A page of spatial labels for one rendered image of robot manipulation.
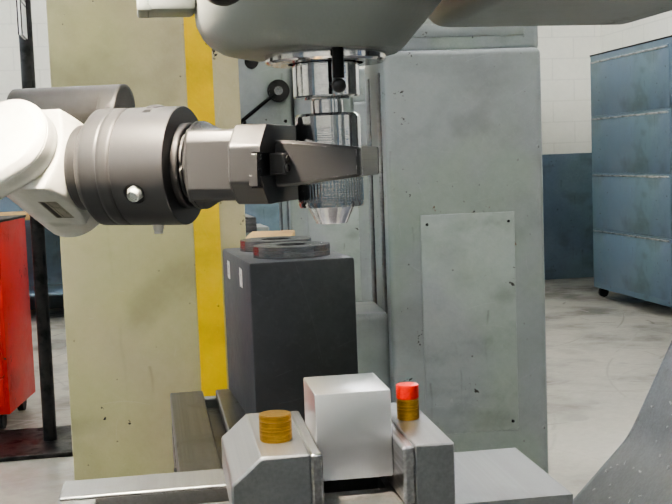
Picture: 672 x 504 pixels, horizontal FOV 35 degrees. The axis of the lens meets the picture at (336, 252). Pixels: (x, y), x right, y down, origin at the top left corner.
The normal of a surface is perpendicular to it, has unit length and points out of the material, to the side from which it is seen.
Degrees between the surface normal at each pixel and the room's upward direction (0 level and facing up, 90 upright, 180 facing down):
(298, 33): 127
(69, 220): 153
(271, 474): 90
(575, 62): 90
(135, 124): 47
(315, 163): 90
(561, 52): 90
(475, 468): 0
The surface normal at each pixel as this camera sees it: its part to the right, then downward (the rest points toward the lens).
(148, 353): 0.18, 0.08
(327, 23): 0.17, 0.62
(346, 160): -0.26, 0.09
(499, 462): -0.04, -1.00
